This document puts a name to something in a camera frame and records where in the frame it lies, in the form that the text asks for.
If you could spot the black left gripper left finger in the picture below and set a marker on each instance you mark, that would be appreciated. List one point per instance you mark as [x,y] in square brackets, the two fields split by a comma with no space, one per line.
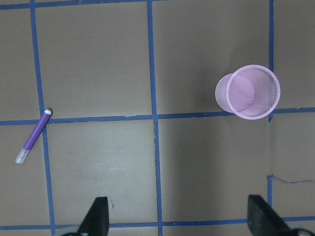
[96,221]

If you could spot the pink mesh cup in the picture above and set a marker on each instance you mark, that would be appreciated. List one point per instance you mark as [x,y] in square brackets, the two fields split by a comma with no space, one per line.
[251,92]

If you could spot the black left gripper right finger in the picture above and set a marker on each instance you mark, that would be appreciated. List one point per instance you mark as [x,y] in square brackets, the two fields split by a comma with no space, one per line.
[262,220]

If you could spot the purple highlighter pen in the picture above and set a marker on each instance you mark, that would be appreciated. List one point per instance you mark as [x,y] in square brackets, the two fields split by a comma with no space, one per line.
[33,136]

